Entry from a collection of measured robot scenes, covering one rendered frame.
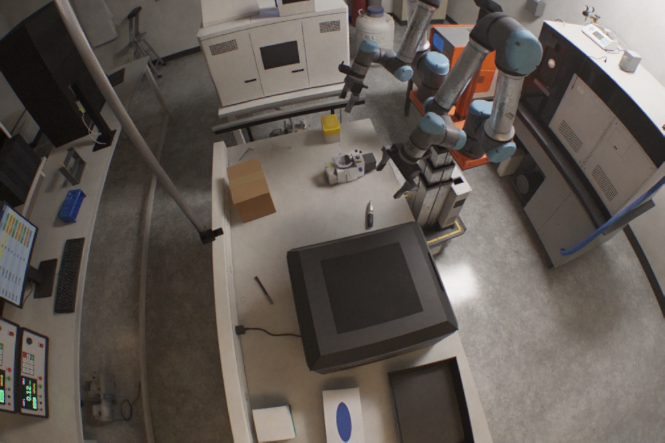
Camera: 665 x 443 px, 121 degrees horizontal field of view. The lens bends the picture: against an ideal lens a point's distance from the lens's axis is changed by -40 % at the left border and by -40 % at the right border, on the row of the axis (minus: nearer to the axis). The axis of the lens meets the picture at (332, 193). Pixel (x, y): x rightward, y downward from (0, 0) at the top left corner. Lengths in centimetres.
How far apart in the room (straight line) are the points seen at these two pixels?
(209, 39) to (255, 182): 90
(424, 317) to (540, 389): 168
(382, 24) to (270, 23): 211
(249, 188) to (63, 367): 135
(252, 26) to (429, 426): 203
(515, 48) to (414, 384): 113
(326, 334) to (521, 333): 177
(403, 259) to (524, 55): 70
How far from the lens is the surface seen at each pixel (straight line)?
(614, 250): 335
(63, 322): 190
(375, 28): 373
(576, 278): 289
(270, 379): 124
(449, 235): 216
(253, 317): 130
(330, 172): 147
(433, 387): 124
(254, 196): 134
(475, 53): 105
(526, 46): 92
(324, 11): 185
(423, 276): 99
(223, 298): 125
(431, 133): 100
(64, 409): 184
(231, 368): 118
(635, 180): 205
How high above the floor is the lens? 211
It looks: 55 degrees down
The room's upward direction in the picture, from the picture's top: 5 degrees counter-clockwise
